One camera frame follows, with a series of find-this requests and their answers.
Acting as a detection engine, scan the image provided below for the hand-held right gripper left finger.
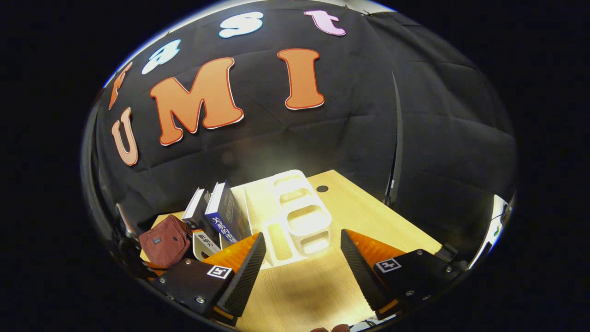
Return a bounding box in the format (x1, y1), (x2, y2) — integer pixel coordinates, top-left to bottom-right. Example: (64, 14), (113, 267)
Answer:
(150, 232), (267, 327)

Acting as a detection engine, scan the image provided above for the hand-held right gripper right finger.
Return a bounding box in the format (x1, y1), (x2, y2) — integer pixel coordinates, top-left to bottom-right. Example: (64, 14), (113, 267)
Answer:
(340, 229), (461, 321)

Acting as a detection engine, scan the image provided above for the maroon schoolbag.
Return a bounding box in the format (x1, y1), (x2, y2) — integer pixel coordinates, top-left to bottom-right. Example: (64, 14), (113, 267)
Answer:
(138, 214), (192, 269)

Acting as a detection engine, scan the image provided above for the blue cover book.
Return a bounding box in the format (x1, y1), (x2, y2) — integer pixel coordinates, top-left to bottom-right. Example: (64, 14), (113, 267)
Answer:
(205, 181), (253, 250)

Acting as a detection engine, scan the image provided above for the white bookshelf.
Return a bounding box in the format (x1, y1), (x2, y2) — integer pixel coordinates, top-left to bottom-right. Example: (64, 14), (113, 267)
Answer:
(244, 169), (332, 268)

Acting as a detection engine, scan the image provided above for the black and white spine book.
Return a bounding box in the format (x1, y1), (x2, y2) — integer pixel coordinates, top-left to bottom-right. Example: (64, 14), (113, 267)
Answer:
(182, 187), (222, 261)

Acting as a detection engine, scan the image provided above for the thin black pole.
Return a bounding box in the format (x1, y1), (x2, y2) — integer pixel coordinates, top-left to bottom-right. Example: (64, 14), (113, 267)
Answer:
(383, 71), (405, 207)

